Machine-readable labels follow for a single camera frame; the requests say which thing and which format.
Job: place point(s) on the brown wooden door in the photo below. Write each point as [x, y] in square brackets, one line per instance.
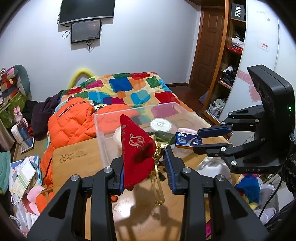
[207, 49]

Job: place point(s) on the cream round tape roll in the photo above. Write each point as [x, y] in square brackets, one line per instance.
[117, 137]

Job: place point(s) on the wooden wardrobe shelf unit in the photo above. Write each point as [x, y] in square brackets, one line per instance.
[227, 64]

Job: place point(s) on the clear plastic storage box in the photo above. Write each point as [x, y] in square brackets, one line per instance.
[107, 123]

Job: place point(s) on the pink round case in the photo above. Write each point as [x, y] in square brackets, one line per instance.
[188, 131]

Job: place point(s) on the white cylinder bottle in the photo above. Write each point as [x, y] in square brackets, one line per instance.
[16, 134]

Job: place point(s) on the pink rabbit figurine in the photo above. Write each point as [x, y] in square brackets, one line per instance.
[18, 116]

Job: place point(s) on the blue knitted item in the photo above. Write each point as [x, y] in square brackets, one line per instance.
[248, 187]

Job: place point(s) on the blue Max staples box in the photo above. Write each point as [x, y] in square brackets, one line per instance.
[187, 140]

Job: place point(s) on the white drawstring cloth bag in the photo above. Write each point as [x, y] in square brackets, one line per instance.
[212, 166]

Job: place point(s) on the red embroidered pouch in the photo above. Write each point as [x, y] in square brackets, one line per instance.
[138, 149]

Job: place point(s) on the yellow curved headboard tube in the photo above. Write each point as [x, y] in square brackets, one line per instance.
[78, 74]

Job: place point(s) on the green spray bottle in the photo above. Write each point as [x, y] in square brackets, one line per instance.
[165, 137]

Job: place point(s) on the gold drawstring pouch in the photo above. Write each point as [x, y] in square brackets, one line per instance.
[159, 165]

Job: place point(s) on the colourful patchwork quilt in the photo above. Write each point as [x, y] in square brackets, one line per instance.
[132, 89]

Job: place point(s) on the dark purple clothing pile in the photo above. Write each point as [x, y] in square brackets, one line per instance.
[37, 114]

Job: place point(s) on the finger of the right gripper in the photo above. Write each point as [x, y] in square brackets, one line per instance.
[256, 157]
[247, 120]

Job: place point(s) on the black Fiio box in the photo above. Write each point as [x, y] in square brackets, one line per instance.
[237, 12]

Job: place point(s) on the paper booklets pile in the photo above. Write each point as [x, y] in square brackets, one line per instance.
[24, 175]

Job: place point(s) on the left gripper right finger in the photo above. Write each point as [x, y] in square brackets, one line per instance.
[231, 217]

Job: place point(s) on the orange puffer jacket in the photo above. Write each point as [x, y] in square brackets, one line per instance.
[73, 123]

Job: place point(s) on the curved black wall television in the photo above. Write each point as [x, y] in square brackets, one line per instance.
[79, 10]

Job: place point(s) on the small black wall monitor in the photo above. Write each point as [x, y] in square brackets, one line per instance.
[85, 31]

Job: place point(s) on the grey plush cushion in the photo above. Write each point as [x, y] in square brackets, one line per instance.
[22, 83]

